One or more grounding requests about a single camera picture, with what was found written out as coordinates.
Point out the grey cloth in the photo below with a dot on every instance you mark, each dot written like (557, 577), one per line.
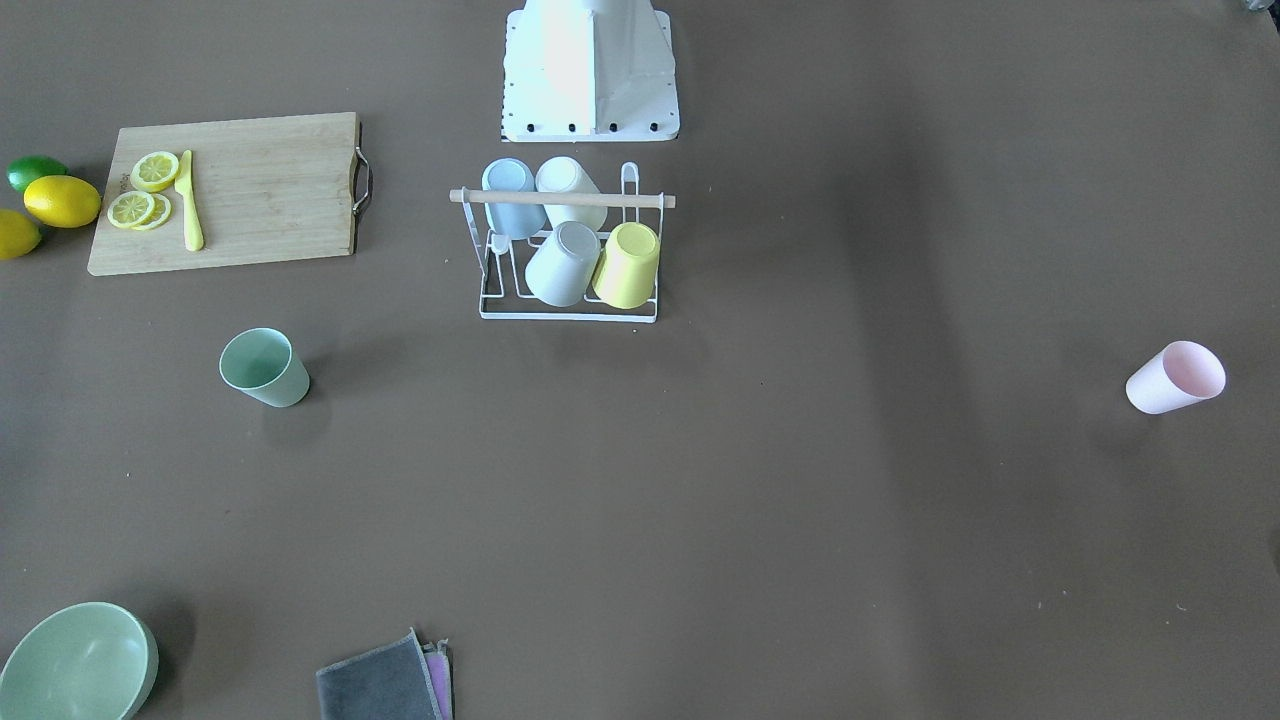
(390, 682)

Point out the mint green cup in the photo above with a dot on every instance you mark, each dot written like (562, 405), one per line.
(262, 363)

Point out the green bowl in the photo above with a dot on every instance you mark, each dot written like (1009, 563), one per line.
(93, 660)

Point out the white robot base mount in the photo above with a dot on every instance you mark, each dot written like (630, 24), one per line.
(589, 71)

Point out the lemon slice hidden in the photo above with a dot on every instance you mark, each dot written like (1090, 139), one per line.
(161, 213)

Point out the lemon slice lower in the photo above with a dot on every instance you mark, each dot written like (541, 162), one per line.
(131, 209)

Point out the grey cup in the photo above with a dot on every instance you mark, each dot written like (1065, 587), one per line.
(560, 271)

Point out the pink cup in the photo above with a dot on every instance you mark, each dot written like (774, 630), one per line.
(1181, 374)

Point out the lemon slice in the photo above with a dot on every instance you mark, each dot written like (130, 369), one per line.
(131, 209)
(155, 172)

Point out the yellow plastic knife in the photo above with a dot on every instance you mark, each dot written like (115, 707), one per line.
(184, 184)

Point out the yellow lemon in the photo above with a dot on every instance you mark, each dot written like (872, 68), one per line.
(62, 201)
(18, 234)

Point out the green lime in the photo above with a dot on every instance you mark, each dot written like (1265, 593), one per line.
(25, 170)

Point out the white wire cup holder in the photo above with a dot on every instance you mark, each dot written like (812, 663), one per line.
(503, 292)

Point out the lemon slice upper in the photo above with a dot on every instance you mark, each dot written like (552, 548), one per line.
(155, 172)

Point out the purple cloth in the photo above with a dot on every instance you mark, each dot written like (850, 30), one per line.
(437, 656)

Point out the cream white cup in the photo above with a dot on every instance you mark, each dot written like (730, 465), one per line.
(566, 175)

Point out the yellow cup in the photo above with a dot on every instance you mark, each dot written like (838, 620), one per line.
(626, 274)

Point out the light blue cup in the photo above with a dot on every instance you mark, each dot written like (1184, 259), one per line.
(516, 221)

